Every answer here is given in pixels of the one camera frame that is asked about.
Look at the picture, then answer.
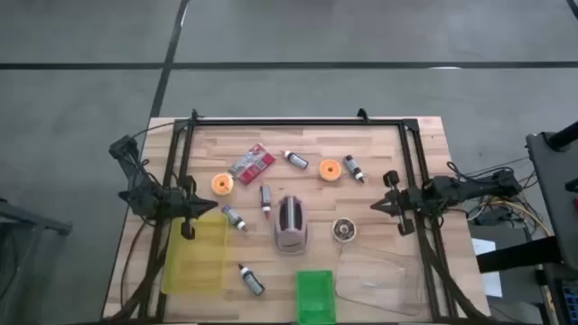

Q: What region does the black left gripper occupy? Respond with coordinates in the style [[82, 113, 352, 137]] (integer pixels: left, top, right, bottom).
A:
[[179, 174, 219, 240]]

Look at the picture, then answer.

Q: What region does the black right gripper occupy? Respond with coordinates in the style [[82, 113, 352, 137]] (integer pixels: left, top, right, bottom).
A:
[[369, 169, 415, 237]]

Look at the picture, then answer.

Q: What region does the dark small bottle white cap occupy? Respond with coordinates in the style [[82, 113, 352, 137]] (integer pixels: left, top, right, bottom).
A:
[[220, 204, 248, 233], [342, 154, 366, 184], [238, 264, 266, 297]]

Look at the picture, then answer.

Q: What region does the red snack packet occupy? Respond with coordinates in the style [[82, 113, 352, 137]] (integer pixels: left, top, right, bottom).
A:
[[228, 143, 276, 187]]

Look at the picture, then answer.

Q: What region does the dark red small bottle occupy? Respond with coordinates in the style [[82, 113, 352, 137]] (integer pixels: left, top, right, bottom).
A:
[[280, 149, 311, 171]]

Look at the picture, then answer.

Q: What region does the yellow plastic bin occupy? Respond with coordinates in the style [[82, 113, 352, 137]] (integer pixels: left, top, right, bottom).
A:
[[160, 211, 229, 297]]

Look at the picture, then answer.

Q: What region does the clear plastic container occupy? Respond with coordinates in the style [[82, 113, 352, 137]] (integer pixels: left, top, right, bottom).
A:
[[333, 243, 428, 317]]

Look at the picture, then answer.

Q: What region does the green plastic basket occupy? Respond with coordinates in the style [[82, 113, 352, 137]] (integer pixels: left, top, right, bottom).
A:
[[295, 269, 338, 325]]

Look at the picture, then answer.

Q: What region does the white paper sheet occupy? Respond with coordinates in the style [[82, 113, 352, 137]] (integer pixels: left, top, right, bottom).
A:
[[471, 237, 503, 299]]

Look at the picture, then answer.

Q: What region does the black crossbar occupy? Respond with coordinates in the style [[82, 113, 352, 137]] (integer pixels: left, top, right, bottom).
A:
[[476, 235, 564, 274]]

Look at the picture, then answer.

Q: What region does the dark grey cart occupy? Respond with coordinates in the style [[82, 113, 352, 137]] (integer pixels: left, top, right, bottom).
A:
[[525, 120, 578, 272]]

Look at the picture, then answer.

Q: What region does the grey metal stand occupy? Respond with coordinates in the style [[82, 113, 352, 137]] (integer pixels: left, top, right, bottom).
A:
[[0, 197, 73, 325]]

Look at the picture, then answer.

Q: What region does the blue crate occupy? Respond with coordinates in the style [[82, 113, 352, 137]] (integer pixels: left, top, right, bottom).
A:
[[559, 279, 578, 325]]

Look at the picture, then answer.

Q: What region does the brown cable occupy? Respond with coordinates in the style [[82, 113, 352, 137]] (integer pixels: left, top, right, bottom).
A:
[[119, 215, 153, 312]]

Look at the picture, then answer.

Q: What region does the black aluminium table frame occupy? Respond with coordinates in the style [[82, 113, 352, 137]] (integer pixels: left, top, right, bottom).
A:
[[137, 116, 457, 324]]

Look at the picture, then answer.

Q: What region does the tangled cable bundle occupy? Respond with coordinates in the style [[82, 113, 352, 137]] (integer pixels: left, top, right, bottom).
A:
[[446, 155, 555, 238]]

